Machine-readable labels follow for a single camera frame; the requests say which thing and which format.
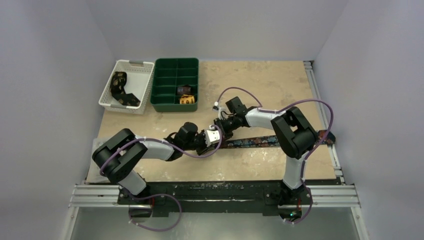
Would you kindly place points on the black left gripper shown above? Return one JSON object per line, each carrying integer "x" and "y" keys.
{"x": 204, "y": 147}

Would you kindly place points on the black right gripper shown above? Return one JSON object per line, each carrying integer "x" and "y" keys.
{"x": 220, "y": 125}

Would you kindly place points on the navy floral tie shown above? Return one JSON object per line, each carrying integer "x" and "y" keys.
{"x": 270, "y": 141}

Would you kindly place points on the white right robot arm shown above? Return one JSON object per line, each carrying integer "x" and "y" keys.
{"x": 294, "y": 133}

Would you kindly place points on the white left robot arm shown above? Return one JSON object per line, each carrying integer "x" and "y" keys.
{"x": 119, "y": 155}

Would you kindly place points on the rolled yellow tie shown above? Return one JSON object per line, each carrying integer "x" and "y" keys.
{"x": 187, "y": 99}

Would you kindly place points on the rolled dark red tie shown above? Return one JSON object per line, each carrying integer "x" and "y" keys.
{"x": 184, "y": 90}

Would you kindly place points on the green compartment tray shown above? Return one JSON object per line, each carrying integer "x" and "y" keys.
{"x": 170, "y": 73}

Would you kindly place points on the white plastic basket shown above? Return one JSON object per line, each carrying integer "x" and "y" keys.
{"x": 139, "y": 82}

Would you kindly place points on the black gold patterned tie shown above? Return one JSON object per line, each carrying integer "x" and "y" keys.
{"x": 117, "y": 90}

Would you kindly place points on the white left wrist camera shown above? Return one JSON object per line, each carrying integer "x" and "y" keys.
{"x": 212, "y": 137}

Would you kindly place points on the aluminium frame rail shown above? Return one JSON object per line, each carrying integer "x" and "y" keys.
{"x": 268, "y": 85}

